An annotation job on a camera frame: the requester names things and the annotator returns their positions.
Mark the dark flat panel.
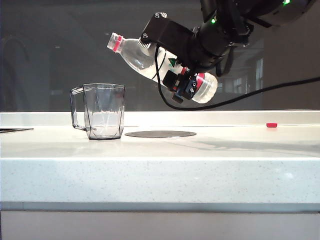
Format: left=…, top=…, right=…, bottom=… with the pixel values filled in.
left=0, top=128, right=34, bottom=134

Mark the white cabinet front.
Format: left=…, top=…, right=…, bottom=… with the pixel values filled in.
left=0, top=211, right=320, bottom=240

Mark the black cable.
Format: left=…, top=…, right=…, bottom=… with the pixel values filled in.
left=153, top=46, right=320, bottom=111

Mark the clear red-label water bottle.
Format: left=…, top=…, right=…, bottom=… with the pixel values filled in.
left=106, top=32, right=219, bottom=104

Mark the clear angular plastic mug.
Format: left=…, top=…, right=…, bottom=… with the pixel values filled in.
left=69, top=83, right=126, bottom=141

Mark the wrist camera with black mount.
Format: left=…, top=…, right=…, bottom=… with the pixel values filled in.
left=138, top=11, right=195, bottom=72

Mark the dark round flat disc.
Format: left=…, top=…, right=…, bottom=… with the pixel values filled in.
left=124, top=130, right=197, bottom=139

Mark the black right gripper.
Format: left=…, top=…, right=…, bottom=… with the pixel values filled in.
left=163, top=31, right=232, bottom=103

